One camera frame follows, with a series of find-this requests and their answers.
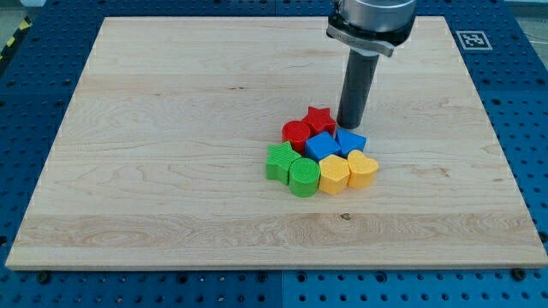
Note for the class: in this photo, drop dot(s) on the blue cube block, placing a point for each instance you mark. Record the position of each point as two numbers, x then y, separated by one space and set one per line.
321 146

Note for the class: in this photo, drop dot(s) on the green star block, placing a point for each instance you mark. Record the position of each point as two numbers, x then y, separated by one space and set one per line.
278 162

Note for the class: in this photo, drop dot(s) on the yellow heart block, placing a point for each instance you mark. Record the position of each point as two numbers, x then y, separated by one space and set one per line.
362 169

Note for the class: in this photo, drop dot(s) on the red star block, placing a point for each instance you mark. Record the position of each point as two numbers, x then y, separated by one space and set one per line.
319 120

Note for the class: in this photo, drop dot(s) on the yellow hexagon block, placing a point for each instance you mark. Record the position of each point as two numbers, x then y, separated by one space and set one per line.
334 174

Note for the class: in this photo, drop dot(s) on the blue triangle block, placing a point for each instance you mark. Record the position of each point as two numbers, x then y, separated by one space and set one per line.
349 141

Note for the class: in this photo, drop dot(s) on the white fiducial marker tag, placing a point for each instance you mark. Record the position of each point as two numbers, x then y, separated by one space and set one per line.
473 40

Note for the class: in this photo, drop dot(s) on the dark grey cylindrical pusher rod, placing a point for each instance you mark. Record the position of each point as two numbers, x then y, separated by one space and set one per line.
357 83

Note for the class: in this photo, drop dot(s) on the light wooden board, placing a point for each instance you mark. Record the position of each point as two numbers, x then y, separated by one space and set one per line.
159 163

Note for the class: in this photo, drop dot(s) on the red cylinder block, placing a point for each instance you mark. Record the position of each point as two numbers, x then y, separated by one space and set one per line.
296 133

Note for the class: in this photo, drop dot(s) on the yellow black hazard tape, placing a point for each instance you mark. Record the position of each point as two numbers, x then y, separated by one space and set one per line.
16 39

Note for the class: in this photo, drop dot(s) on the green cylinder block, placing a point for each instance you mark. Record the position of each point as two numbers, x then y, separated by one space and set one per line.
304 176

